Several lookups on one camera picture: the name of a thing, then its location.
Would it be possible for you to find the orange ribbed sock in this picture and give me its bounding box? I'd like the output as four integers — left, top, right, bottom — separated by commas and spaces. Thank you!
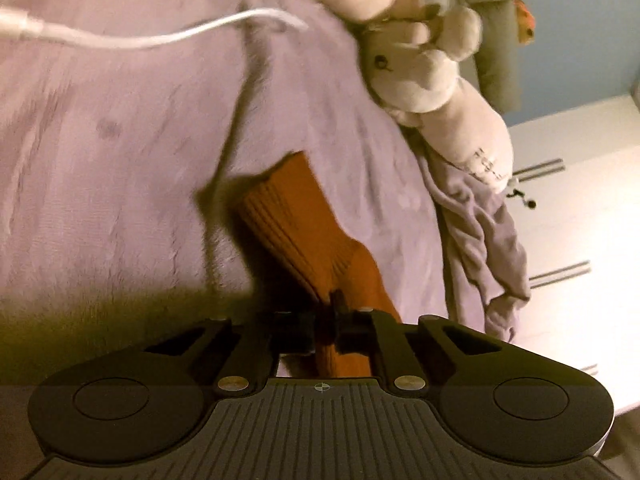
235, 151, 403, 377

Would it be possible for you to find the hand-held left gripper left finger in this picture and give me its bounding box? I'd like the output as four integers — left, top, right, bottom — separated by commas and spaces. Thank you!
145, 310, 318, 397

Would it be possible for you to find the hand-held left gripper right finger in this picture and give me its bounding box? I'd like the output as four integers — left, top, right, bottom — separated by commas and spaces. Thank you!
332, 290, 506, 397

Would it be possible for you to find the white wardrobe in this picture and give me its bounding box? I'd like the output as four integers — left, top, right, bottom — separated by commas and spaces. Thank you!
502, 92, 640, 417

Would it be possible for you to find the purple bed cover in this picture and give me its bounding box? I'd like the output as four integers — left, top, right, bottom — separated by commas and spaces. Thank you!
0, 0, 451, 396

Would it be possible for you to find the white cable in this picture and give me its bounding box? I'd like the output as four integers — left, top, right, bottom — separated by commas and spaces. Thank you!
0, 0, 310, 52

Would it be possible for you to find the dark wardrobe key pendant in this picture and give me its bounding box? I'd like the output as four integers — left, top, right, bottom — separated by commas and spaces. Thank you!
506, 177, 538, 210

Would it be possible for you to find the cream plush bunny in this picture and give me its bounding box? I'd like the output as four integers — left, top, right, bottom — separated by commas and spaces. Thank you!
357, 5, 517, 195

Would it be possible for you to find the green pillow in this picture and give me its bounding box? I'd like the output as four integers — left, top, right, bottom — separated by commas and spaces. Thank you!
442, 0, 525, 115

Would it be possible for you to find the crumpled purple blanket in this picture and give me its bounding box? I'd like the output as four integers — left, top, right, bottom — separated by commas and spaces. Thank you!
417, 150, 532, 343

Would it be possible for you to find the small orange toy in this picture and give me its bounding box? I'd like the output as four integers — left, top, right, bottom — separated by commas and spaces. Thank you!
512, 0, 537, 45

